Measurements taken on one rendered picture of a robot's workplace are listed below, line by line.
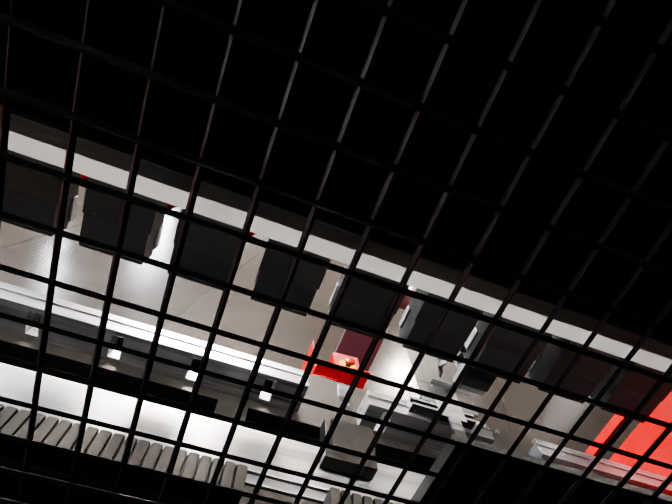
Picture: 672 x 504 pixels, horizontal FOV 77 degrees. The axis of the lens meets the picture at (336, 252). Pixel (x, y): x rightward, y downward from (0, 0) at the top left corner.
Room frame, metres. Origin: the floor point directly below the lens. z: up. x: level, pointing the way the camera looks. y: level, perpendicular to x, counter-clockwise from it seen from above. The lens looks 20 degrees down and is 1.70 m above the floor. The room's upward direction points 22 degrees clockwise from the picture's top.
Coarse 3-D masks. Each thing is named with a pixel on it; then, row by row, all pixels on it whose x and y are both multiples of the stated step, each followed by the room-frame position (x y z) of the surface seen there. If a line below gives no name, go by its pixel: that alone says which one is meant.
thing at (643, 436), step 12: (660, 408) 1.38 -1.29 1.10; (636, 432) 1.39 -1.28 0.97; (648, 432) 1.36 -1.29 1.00; (660, 432) 1.33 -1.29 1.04; (624, 444) 1.40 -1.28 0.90; (636, 444) 1.37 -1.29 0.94; (648, 444) 1.33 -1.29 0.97; (660, 444) 1.31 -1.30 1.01; (612, 456) 1.40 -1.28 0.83; (624, 456) 1.37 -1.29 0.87; (660, 456) 1.28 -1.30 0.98; (648, 468) 1.28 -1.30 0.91; (660, 468) 1.26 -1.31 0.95
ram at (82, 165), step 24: (24, 144) 0.79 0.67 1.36; (48, 144) 0.80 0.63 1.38; (72, 168) 0.81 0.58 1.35; (96, 168) 0.82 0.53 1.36; (144, 192) 0.83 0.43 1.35; (168, 192) 0.84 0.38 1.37; (216, 216) 0.86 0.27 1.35; (240, 216) 0.87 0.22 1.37; (288, 240) 0.89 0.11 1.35; (312, 240) 0.89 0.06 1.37; (360, 264) 0.91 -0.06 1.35; (384, 264) 0.92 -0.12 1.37; (432, 288) 0.94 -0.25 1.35; (504, 312) 0.98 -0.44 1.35; (528, 312) 0.99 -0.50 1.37; (576, 336) 1.01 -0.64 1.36; (600, 336) 1.02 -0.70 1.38; (648, 360) 1.05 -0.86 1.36
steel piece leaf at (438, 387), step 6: (432, 378) 1.11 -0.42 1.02; (432, 384) 1.11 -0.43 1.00; (438, 384) 1.12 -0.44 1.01; (444, 384) 1.12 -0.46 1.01; (450, 384) 1.12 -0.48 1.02; (432, 390) 1.08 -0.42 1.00; (438, 390) 1.10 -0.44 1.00; (444, 390) 1.11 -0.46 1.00; (444, 396) 1.08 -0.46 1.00; (456, 396) 1.10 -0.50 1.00; (438, 402) 1.04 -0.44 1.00; (450, 408) 1.03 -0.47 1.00; (456, 408) 1.04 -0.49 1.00
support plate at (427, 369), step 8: (408, 352) 1.25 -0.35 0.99; (416, 352) 1.26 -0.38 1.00; (424, 360) 1.23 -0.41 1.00; (432, 360) 1.26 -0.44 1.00; (424, 368) 1.19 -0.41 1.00; (432, 368) 1.21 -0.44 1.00; (448, 368) 1.25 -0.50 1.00; (456, 368) 1.27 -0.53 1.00; (416, 376) 1.13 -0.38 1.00; (424, 376) 1.14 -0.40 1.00; (432, 376) 1.16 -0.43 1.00; (448, 376) 1.20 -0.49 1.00; (424, 384) 1.10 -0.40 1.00; (432, 392) 1.08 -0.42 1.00; (456, 392) 1.13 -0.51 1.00; (464, 392) 1.14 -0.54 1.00; (432, 400) 1.04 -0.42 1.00; (464, 400) 1.10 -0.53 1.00; (464, 408) 1.06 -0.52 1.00
